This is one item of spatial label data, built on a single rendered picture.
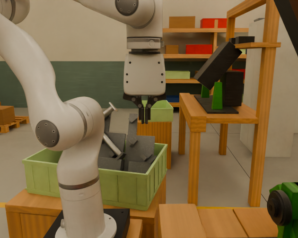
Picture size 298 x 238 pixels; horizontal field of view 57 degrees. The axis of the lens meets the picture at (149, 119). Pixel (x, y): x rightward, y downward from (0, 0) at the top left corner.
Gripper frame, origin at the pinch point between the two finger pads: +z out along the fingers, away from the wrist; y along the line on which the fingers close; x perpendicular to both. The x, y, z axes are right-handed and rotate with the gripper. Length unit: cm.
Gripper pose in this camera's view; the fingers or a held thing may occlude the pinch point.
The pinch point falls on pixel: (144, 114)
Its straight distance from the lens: 68.9
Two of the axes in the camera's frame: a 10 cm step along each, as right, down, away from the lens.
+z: 0.0, 9.7, 2.3
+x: 0.2, 2.3, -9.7
